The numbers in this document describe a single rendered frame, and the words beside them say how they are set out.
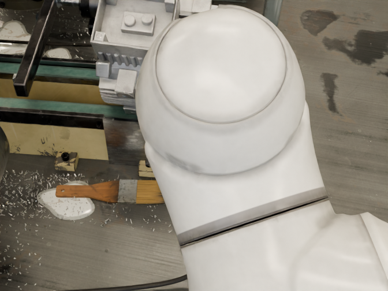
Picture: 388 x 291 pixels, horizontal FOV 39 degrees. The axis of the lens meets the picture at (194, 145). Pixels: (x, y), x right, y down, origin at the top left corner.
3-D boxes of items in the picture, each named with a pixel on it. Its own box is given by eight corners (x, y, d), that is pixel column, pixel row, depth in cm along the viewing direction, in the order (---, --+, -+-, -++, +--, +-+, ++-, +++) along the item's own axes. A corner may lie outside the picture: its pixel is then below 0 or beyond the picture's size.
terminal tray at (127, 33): (98, 63, 89) (89, 44, 82) (111, 4, 92) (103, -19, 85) (171, 73, 89) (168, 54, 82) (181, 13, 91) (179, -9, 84)
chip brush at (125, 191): (54, 204, 101) (53, 201, 100) (58, 181, 104) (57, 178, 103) (165, 204, 102) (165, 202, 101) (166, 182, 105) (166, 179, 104)
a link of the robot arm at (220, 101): (127, 88, 44) (177, 247, 42) (93, 2, 29) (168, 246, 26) (255, 49, 45) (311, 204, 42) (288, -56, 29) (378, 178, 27)
